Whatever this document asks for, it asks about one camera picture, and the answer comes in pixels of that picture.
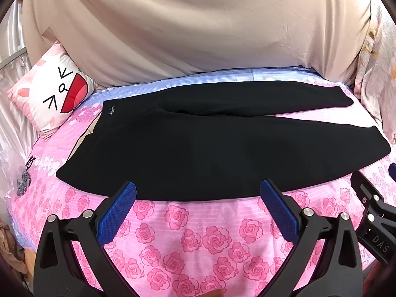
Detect beige quilt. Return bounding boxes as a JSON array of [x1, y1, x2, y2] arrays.
[[22, 0, 371, 87]]

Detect white curtain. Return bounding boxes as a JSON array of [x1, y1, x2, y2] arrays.
[[0, 0, 40, 223]]

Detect pink rose bed sheet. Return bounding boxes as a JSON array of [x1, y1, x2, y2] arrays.
[[5, 64, 396, 297]]

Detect cartoon cat face pillow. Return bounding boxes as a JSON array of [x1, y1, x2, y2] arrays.
[[7, 41, 97, 140]]

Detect clear plastic bag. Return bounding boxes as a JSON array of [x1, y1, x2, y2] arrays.
[[1, 148, 31, 201]]

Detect black pants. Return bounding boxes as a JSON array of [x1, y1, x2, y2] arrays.
[[56, 81, 391, 202]]

